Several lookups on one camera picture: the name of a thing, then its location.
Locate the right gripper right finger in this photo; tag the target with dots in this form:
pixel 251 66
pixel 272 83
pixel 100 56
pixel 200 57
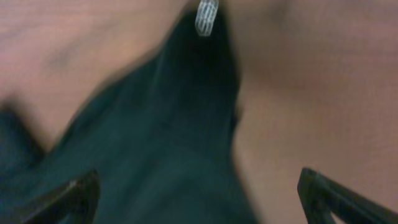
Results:
pixel 321 198

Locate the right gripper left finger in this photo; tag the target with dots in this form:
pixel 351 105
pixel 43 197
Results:
pixel 75 200

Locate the black polo shirt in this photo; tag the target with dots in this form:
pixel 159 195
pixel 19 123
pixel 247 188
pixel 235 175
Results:
pixel 160 139

